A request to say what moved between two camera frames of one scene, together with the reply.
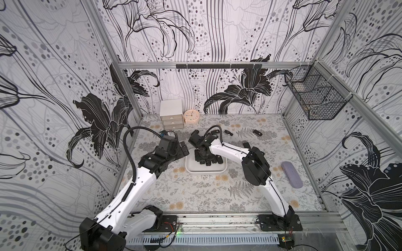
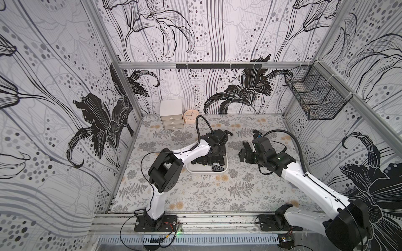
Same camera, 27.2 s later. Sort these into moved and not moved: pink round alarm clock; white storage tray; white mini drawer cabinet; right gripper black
Moved: right gripper black
Not moved: pink round alarm clock; white mini drawer cabinet; white storage tray
